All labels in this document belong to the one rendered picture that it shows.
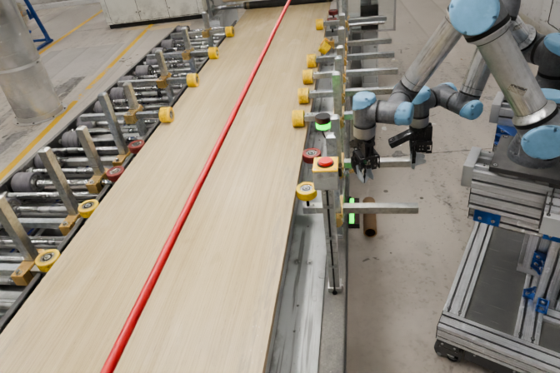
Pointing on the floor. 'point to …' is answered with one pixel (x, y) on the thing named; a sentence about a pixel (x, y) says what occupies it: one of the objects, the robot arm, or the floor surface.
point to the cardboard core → (369, 221)
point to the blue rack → (26, 3)
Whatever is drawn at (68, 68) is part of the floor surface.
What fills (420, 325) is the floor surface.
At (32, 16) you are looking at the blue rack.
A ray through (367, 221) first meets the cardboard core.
